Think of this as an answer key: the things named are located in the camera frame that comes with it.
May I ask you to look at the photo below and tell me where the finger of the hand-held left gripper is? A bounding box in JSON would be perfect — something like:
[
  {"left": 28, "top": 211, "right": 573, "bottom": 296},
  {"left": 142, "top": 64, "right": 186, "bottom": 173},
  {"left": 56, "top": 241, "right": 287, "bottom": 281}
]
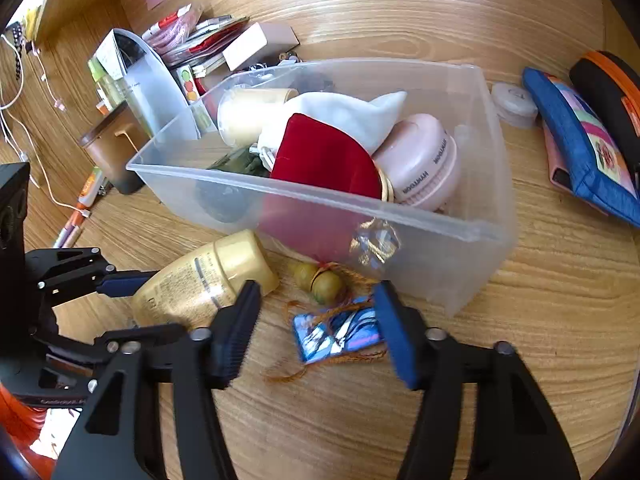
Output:
[
  {"left": 31, "top": 324, "right": 188, "bottom": 362},
  {"left": 25, "top": 247, "right": 161, "bottom": 307}
]

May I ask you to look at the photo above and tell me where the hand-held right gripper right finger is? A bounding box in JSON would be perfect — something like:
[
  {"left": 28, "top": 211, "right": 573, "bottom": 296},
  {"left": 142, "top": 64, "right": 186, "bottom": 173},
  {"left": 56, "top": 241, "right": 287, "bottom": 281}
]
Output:
[{"left": 372, "top": 280, "right": 583, "bottom": 480}]

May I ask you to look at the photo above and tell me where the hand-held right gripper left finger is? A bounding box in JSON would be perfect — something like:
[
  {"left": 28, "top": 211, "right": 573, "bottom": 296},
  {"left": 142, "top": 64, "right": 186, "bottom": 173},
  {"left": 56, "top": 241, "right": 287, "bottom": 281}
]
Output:
[{"left": 50, "top": 280, "right": 263, "bottom": 480}]

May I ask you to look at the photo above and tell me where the yellow cosmetic tube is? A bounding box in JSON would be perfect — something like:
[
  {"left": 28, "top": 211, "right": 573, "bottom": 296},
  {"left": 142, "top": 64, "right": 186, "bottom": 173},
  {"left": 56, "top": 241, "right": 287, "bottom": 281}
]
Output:
[{"left": 131, "top": 229, "right": 281, "bottom": 331}]

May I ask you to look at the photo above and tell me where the blue charm with orange cord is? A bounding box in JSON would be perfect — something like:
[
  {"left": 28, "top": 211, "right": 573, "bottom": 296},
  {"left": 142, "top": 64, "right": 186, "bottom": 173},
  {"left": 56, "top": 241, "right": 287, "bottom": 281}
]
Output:
[{"left": 262, "top": 295, "right": 388, "bottom": 386}]

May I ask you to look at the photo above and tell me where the clear plastic bin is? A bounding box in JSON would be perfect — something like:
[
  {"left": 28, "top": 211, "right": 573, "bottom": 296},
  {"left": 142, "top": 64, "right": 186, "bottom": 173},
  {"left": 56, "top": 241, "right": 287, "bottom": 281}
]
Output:
[{"left": 126, "top": 58, "right": 518, "bottom": 318}]

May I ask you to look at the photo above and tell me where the pink round device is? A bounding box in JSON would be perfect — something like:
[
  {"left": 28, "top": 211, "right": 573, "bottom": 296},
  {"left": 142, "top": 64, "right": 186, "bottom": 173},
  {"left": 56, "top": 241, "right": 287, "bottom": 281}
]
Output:
[{"left": 372, "top": 114, "right": 462, "bottom": 212}]

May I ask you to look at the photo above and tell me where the red velvet pouch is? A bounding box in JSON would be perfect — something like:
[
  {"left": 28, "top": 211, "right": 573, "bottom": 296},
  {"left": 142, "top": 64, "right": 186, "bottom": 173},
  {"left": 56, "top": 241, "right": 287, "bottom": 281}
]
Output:
[{"left": 260, "top": 112, "right": 396, "bottom": 246}]

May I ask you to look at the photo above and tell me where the cream round jar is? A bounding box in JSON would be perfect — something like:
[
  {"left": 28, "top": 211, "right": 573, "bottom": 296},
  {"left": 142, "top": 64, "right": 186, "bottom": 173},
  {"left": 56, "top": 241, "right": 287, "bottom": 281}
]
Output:
[{"left": 216, "top": 87, "right": 301, "bottom": 145}]

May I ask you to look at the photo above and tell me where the white drawstring pouch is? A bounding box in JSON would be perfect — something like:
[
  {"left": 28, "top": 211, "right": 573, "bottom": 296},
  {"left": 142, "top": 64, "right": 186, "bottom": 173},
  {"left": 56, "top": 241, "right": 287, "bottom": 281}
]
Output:
[{"left": 248, "top": 91, "right": 408, "bottom": 171}]

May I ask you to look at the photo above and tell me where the orange pink marker pen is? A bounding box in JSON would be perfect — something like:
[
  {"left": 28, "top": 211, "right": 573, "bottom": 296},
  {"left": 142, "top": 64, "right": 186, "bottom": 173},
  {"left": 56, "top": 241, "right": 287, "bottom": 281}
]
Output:
[{"left": 52, "top": 210, "right": 88, "bottom": 251}]

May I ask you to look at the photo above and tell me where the olive green bead charm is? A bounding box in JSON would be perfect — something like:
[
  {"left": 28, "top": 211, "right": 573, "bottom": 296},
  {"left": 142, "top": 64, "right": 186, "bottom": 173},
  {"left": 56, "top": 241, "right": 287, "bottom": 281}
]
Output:
[{"left": 291, "top": 261, "right": 346, "bottom": 306}]

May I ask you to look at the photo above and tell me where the clear crystal ornament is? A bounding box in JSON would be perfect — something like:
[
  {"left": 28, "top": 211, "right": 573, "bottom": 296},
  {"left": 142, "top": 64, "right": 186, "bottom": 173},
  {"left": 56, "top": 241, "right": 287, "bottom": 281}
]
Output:
[{"left": 350, "top": 217, "right": 401, "bottom": 266}]

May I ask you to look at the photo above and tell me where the brown mug with lid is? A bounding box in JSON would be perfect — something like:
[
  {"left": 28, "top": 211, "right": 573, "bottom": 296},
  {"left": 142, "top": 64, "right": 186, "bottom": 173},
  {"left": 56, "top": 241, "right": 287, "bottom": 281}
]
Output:
[{"left": 80, "top": 101, "right": 153, "bottom": 195}]

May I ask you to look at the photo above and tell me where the reddish chair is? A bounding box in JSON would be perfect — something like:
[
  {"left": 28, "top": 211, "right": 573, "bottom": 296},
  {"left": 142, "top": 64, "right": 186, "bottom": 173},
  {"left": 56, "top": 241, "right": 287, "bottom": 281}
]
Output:
[{"left": 0, "top": 385, "right": 51, "bottom": 461}]

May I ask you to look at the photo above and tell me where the printed white paper sheet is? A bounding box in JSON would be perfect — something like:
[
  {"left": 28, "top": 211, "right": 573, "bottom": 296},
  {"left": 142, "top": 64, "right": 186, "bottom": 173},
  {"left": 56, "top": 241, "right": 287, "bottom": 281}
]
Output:
[{"left": 95, "top": 30, "right": 126, "bottom": 81}]

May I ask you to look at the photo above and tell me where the white file holder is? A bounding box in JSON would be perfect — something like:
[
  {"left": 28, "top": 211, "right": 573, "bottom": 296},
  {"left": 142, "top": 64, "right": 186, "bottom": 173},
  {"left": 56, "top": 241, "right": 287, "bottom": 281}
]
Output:
[{"left": 95, "top": 28, "right": 201, "bottom": 143}]

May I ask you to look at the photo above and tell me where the pink case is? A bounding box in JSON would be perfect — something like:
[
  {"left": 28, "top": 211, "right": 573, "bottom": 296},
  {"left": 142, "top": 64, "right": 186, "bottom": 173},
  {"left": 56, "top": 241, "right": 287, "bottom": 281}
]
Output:
[{"left": 542, "top": 120, "right": 576, "bottom": 193}]

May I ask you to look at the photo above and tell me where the pile of packets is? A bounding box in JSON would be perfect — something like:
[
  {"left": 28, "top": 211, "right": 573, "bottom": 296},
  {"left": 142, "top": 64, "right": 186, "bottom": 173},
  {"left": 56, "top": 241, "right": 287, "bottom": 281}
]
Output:
[{"left": 142, "top": 4, "right": 251, "bottom": 68}]

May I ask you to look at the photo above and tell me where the blue patchwork pouch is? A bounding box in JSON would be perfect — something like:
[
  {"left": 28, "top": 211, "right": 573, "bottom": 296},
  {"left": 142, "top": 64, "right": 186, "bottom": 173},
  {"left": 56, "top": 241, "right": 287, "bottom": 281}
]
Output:
[{"left": 522, "top": 67, "right": 640, "bottom": 228}]

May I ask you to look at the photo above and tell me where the small white round jar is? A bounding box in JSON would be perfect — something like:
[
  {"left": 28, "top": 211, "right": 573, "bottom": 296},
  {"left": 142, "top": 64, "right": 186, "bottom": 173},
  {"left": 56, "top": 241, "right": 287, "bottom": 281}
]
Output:
[{"left": 491, "top": 82, "right": 540, "bottom": 128}]

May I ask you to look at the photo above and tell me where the white cardboard box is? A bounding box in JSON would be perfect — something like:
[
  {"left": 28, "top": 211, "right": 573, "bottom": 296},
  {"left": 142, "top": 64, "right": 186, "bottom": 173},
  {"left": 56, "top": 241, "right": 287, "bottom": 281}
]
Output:
[{"left": 222, "top": 22, "right": 300, "bottom": 72}]

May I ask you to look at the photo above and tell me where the black orange zip pouch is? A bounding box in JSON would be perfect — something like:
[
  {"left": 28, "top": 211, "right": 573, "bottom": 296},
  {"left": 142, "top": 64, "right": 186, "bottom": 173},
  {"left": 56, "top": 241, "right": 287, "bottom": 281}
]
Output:
[{"left": 569, "top": 51, "right": 640, "bottom": 173}]

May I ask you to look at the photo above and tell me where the white charging cable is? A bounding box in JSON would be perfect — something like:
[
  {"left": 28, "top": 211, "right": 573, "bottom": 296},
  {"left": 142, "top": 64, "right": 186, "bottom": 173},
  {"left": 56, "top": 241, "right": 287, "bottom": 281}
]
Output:
[{"left": 0, "top": 35, "right": 93, "bottom": 218}]

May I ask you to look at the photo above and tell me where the black beaded string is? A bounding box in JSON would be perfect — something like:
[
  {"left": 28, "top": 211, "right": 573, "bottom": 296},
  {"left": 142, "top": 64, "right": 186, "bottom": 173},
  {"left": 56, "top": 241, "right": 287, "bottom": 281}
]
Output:
[{"left": 10, "top": 22, "right": 27, "bottom": 81}]

